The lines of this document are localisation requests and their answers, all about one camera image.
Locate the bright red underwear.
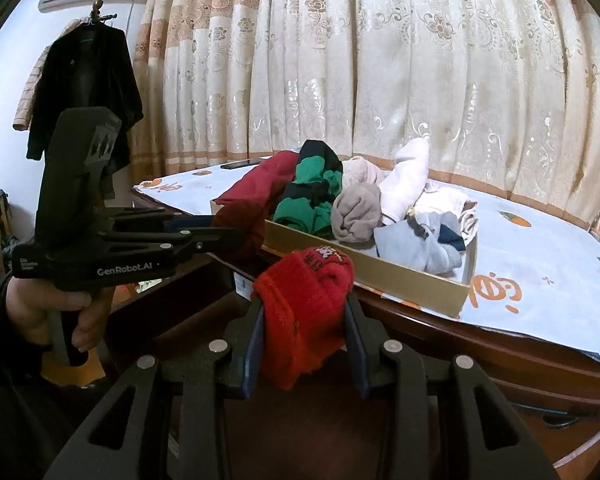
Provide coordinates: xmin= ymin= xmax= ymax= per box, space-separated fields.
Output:
xmin=253 ymin=246 xmax=354 ymax=390

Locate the grey and navy garment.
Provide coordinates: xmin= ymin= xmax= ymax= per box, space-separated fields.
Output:
xmin=374 ymin=212 xmax=466 ymax=275

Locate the beige garment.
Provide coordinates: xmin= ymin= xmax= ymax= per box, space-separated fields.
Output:
xmin=330 ymin=182 xmax=381 ymax=244

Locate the green and black garment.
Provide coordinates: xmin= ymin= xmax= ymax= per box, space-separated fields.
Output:
xmin=273 ymin=140 xmax=343 ymax=240

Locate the pale pink garment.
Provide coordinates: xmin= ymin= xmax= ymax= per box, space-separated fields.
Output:
xmin=379 ymin=138 xmax=430 ymax=226

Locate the white underwear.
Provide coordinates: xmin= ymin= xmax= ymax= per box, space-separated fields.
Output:
xmin=415 ymin=185 xmax=479 ymax=245

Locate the person's left forearm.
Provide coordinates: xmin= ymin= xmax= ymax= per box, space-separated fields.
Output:
xmin=0 ymin=274 xmax=46 ymax=479

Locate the cream garment in drawer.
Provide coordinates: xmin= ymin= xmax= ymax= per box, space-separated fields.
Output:
xmin=342 ymin=156 xmax=386 ymax=188

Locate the person's left hand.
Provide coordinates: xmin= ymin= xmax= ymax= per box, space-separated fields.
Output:
xmin=5 ymin=278 xmax=114 ymax=352

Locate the brown wooden dresser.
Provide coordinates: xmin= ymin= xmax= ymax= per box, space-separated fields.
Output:
xmin=104 ymin=186 xmax=600 ymax=480

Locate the shallow cardboard tray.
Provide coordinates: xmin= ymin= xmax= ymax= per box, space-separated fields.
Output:
xmin=209 ymin=199 xmax=480 ymax=319

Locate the black smartphone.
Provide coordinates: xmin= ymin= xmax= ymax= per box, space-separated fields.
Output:
xmin=220 ymin=157 xmax=264 ymax=170

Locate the black hanging jacket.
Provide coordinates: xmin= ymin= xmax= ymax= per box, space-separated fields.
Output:
xmin=27 ymin=23 xmax=143 ymax=200

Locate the white tablecloth with orange prints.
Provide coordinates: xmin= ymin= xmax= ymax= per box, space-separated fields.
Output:
xmin=133 ymin=156 xmax=600 ymax=366

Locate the beige floral curtain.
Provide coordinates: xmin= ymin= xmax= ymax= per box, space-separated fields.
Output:
xmin=130 ymin=0 xmax=600 ymax=229

